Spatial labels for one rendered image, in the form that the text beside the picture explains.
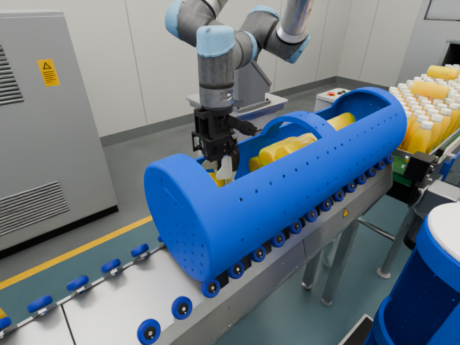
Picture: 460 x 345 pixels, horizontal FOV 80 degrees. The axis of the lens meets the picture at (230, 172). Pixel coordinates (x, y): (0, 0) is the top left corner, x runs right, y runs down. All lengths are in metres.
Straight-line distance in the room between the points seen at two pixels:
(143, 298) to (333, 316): 1.30
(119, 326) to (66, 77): 1.56
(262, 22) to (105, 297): 1.02
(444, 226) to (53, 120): 1.96
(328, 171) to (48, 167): 1.79
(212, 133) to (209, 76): 0.12
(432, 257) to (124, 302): 0.73
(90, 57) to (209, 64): 2.78
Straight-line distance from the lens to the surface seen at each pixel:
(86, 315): 0.74
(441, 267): 0.82
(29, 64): 1.94
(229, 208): 0.52
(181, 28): 0.71
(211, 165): 0.71
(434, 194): 1.36
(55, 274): 2.19
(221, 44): 0.56
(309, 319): 1.78
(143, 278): 0.75
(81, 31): 3.27
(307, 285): 1.85
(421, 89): 1.74
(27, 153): 2.08
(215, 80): 0.57
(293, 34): 1.10
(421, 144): 1.38
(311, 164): 0.68
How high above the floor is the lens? 1.51
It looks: 33 degrees down
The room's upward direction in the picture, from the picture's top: straight up
